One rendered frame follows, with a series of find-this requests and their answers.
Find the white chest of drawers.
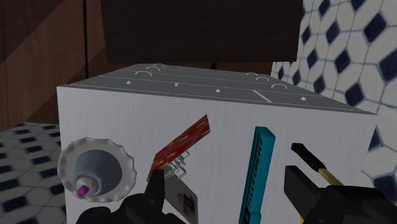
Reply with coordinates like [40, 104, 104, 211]
[57, 63, 378, 224]

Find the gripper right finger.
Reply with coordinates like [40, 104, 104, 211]
[283, 165, 397, 224]

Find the teal remote control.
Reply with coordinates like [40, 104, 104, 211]
[238, 125, 277, 224]

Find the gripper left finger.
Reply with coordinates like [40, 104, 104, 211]
[76, 169, 188, 224]

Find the red lanyard with badge card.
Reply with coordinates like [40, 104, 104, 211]
[146, 114, 212, 224]

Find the grey scalloped dish with cone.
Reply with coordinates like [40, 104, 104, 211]
[57, 137, 138, 204]

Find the black and gold pen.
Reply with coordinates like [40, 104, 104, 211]
[290, 142, 344, 187]

